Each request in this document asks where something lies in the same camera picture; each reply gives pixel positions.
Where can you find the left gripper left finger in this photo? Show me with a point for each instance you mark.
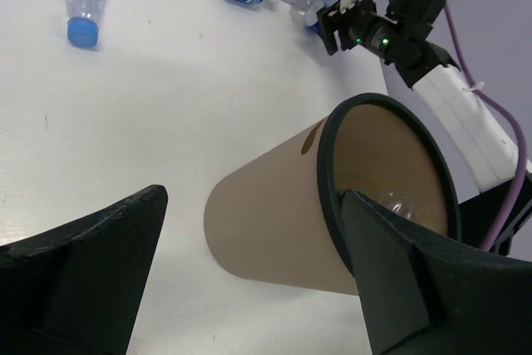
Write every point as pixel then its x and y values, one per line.
pixel 77 288

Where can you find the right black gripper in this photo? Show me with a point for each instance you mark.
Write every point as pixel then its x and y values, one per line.
pixel 363 25

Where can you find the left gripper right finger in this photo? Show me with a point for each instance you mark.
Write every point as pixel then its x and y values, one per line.
pixel 423 293

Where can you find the small blue cap bottle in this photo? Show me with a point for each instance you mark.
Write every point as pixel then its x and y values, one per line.
pixel 304 13

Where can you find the green label plastic bottle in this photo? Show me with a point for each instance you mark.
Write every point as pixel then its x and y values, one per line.
pixel 381 201

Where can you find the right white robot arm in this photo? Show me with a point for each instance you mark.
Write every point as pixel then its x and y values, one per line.
pixel 488 137

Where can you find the brown cardboard bin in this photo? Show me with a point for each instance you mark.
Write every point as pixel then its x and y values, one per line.
pixel 276 219

